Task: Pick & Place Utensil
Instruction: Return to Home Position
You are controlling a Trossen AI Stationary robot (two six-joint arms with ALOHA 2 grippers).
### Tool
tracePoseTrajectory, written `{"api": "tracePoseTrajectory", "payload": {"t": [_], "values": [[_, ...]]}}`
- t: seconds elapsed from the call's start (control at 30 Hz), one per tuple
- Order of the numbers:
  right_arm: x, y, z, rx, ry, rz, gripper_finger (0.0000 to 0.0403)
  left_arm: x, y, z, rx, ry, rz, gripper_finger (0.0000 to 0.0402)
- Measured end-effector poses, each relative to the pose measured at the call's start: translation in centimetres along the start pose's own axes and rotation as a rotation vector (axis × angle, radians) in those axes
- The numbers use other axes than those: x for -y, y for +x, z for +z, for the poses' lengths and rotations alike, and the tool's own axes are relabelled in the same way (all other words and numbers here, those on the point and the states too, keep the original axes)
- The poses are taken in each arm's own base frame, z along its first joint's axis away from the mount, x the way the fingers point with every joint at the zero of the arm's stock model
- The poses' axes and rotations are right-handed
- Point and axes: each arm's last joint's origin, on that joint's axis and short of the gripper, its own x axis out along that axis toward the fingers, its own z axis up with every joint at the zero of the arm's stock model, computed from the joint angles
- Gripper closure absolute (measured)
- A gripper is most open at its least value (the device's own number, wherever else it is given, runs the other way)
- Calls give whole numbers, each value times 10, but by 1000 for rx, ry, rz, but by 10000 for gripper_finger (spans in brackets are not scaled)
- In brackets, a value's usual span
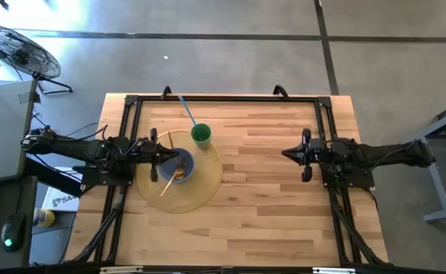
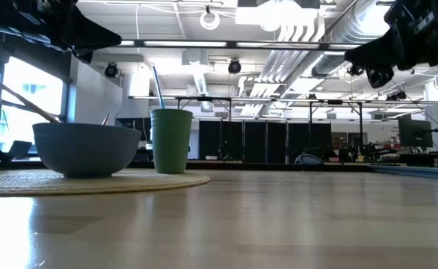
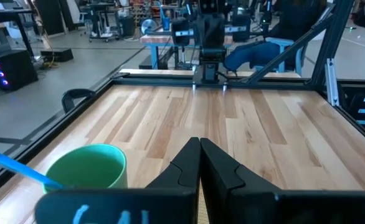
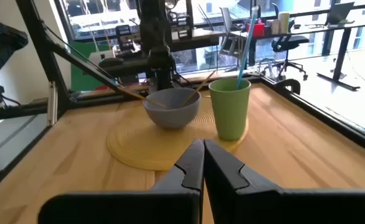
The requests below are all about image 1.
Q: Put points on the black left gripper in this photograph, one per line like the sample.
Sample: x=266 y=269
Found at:
x=154 y=171

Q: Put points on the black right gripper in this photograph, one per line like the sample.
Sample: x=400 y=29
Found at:
x=306 y=173

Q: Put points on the thin wooden utensil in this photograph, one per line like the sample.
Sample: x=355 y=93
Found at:
x=171 y=144

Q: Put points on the blue drinking straw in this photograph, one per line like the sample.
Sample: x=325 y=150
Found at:
x=187 y=110

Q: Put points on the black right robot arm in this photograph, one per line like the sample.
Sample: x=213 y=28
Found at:
x=390 y=154

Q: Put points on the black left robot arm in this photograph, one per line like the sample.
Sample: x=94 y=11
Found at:
x=74 y=146

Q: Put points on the blue grey ceramic bowl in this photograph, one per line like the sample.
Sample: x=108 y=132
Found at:
x=166 y=171

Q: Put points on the green plastic cup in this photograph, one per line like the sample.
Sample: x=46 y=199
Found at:
x=201 y=135

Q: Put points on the round woven straw placemat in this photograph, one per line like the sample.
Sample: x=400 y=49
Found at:
x=204 y=179

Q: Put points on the white cardboard box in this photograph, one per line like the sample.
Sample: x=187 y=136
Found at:
x=61 y=199

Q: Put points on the yellow and blue bottle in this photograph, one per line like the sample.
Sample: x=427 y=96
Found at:
x=44 y=217

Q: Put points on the blue metal framed table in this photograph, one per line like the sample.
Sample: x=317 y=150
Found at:
x=441 y=190

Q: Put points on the black computer mouse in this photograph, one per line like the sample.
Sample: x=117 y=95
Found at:
x=13 y=232

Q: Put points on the black floor fan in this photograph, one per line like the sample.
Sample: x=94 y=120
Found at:
x=21 y=53

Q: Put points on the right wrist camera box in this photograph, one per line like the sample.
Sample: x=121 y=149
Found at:
x=319 y=151

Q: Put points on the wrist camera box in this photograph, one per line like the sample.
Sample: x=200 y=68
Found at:
x=142 y=150
x=319 y=151

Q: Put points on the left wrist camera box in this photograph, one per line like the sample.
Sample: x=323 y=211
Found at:
x=142 y=150

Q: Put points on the black aluminium table frame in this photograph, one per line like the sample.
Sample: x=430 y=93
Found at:
x=227 y=98

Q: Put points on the silver aluminium bracket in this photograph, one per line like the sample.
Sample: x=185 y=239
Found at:
x=333 y=270
x=122 y=270

